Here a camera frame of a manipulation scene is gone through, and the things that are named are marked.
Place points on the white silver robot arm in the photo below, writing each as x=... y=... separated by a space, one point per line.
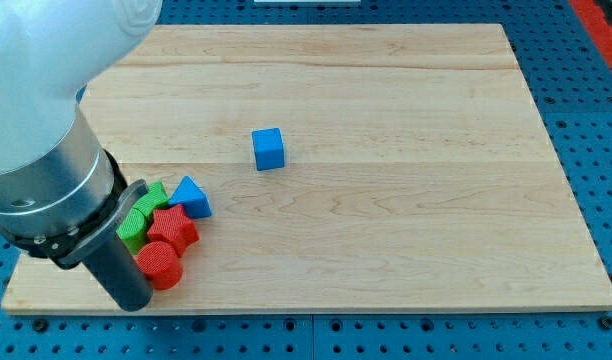
x=62 y=195

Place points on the red cylinder block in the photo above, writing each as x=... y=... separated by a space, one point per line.
x=159 y=263

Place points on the green cylinder block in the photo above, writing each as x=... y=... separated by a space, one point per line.
x=133 y=231

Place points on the green cube block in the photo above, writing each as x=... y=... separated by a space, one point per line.
x=155 y=199

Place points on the red tape strip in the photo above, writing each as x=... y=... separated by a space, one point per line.
x=596 y=18

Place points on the blue triangle block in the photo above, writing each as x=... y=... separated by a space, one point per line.
x=192 y=198

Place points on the red star block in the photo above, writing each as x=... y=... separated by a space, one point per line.
x=175 y=228

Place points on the blue cube block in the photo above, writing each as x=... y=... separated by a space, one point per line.
x=268 y=149

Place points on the light wooden board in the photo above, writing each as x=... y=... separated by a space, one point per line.
x=419 y=176

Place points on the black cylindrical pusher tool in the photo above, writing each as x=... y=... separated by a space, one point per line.
x=97 y=246

